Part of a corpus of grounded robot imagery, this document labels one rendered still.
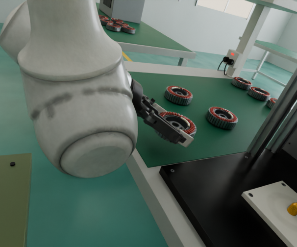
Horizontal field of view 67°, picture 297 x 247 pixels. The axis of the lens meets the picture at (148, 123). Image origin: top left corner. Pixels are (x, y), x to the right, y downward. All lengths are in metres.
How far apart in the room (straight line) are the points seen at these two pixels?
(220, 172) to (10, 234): 0.45
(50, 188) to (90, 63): 1.29
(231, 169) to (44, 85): 0.51
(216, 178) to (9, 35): 0.49
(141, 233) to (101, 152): 1.16
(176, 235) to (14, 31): 0.41
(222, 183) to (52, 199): 1.05
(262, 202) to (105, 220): 0.94
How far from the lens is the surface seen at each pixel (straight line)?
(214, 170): 0.59
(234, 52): 1.50
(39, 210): 1.38
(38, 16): 0.22
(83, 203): 1.40
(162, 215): 0.49
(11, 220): 0.41
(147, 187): 0.52
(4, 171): 0.48
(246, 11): 6.83
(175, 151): 0.63
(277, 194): 0.63
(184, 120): 0.62
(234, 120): 0.85
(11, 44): 0.37
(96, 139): 0.20
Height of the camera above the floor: 1.11
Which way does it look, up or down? 31 degrees down
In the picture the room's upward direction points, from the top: 16 degrees clockwise
